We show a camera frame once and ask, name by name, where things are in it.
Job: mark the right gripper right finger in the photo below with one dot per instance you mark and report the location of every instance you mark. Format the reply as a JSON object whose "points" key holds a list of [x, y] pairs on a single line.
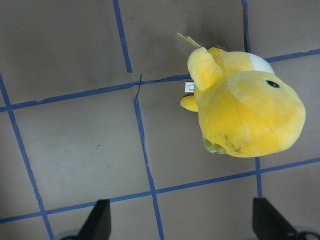
{"points": [[269, 224]]}

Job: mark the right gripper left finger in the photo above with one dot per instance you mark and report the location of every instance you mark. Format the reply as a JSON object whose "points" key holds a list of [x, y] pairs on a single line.
{"points": [[97, 226]]}

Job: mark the yellow plush dinosaur toy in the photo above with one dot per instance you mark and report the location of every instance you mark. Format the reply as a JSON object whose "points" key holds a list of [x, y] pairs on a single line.
{"points": [[244, 110]]}

